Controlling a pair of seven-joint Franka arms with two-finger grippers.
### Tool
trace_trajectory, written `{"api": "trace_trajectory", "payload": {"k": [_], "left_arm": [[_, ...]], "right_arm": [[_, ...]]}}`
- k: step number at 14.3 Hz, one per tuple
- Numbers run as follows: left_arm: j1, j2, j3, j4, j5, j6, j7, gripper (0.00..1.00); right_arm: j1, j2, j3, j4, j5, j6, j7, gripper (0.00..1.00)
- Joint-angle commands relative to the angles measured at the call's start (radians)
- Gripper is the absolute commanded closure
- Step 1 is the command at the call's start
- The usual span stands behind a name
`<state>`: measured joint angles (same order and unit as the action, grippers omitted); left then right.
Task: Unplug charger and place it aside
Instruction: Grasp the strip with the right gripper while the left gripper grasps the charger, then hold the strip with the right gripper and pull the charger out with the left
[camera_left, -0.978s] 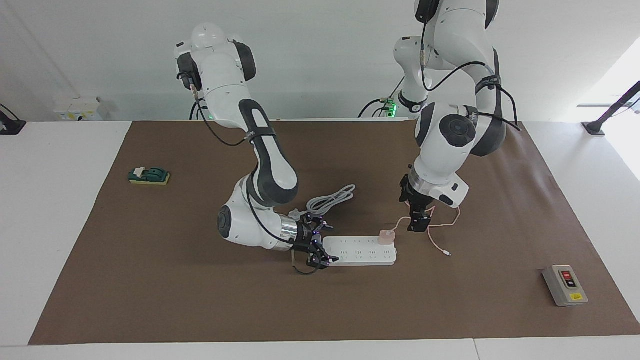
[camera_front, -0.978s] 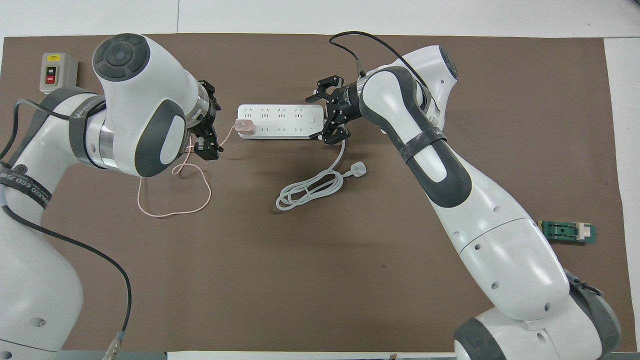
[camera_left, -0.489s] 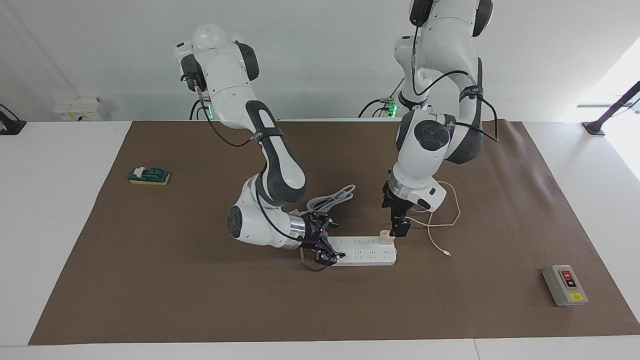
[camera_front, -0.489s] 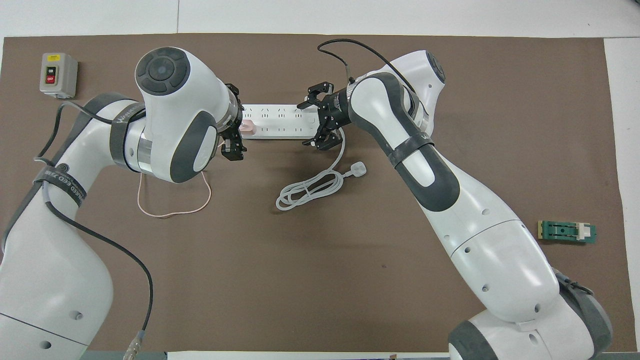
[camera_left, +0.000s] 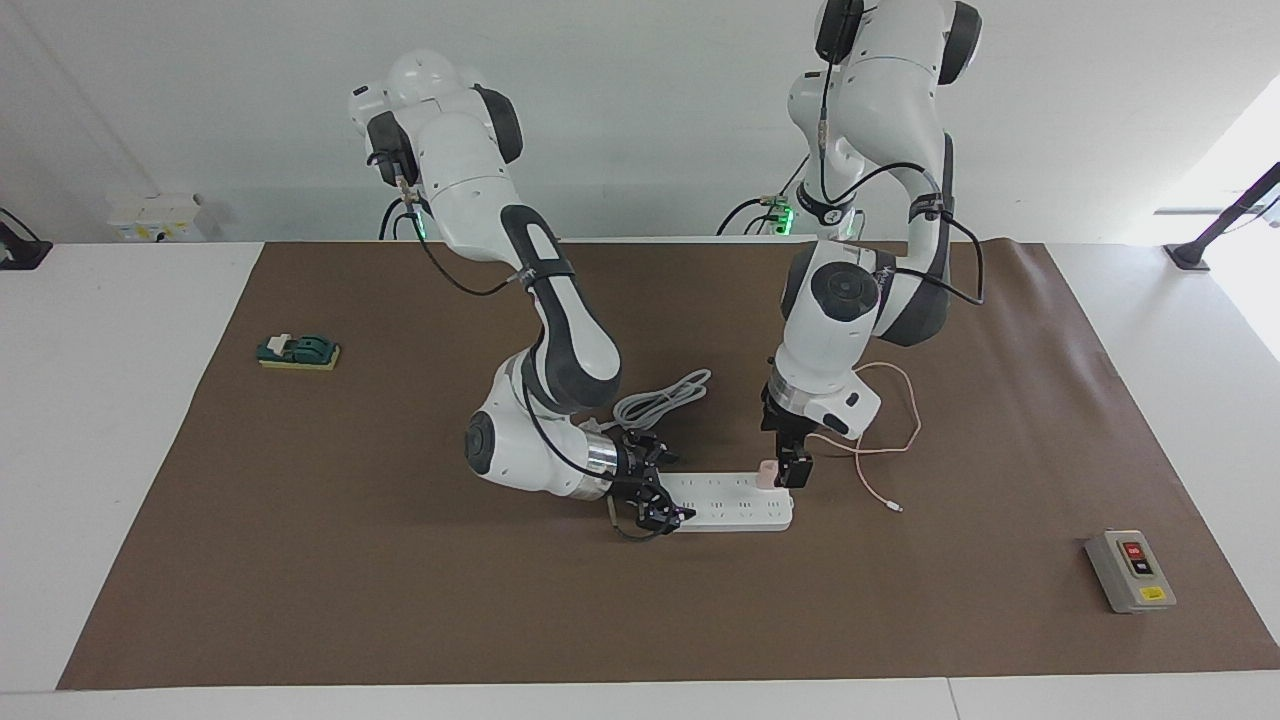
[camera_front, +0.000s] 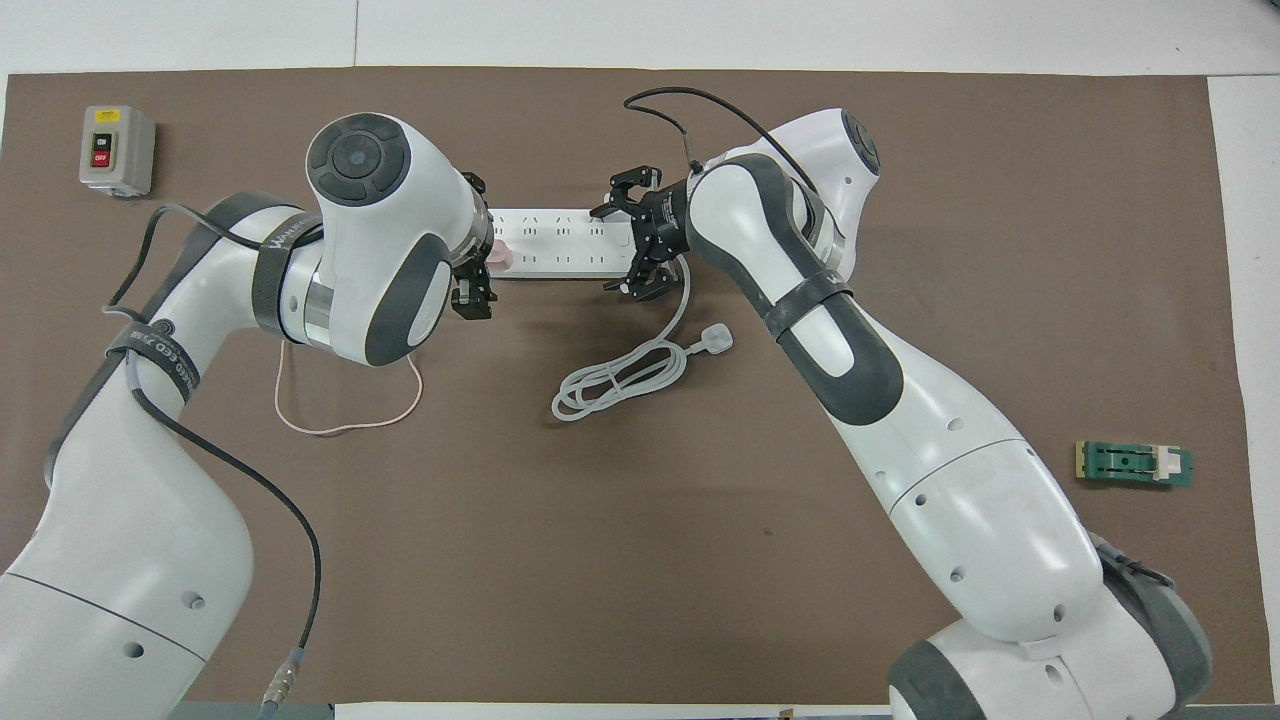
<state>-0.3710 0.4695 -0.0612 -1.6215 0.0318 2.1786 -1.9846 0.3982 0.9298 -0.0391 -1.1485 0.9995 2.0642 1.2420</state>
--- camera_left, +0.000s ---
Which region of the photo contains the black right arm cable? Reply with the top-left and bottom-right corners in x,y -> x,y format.
366,148 -> 691,543

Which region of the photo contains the grey on-off switch box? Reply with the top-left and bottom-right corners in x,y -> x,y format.
1084,528 -> 1179,615

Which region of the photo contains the white power strip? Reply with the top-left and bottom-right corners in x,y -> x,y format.
655,471 -> 795,534

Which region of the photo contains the black table clamp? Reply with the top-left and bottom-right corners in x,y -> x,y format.
0,206 -> 54,272

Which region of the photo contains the pink charging cable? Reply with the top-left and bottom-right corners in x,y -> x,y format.
806,361 -> 922,514

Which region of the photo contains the white wall outlet box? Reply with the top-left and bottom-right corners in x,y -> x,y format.
106,192 -> 207,244

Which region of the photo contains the green knife switch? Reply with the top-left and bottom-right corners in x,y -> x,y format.
255,332 -> 343,373

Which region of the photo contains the brown table mat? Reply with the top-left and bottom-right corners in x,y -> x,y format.
56,238 -> 1280,692

